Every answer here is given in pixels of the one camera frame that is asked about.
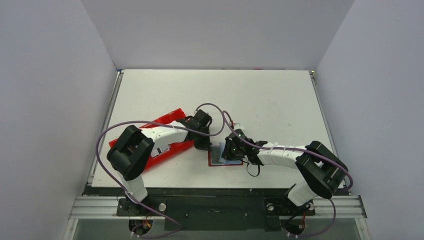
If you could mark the red plastic compartment tray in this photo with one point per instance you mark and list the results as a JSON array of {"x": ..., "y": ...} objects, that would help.
[{"x": 175, "y": 147}]

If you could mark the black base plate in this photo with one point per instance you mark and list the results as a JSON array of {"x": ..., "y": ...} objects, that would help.
[{"x": 210, "y": 209}]

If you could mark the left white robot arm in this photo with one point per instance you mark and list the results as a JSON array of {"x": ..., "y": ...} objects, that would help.
[{"x": 130, "y": 154}]

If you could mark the silver striped card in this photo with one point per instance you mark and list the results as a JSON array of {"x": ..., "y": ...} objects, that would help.
[{"x": 158, "y": 151}]

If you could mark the red leather card holder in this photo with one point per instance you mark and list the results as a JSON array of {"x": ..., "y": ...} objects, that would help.
[{"x": 224, "y": 162}]

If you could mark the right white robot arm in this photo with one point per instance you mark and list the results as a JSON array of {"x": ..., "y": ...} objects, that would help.
[{"x": 321, "y": 170}]

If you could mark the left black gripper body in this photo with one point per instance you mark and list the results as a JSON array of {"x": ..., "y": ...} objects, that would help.
[{"x": 201, "y": 130}]

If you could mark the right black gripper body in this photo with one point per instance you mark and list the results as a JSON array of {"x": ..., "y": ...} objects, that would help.
[{"x": 228, "y": 151}]

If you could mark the aluminium rail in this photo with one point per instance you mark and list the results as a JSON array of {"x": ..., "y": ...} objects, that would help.
[{"x": 106, "y": 207}]

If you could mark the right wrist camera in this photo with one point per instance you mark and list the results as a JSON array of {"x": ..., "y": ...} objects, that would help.
[{"x": 238, "y": 126}]

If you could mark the grey credit card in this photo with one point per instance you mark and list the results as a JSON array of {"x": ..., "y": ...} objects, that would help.
[{"x": 215, "y": 155}]

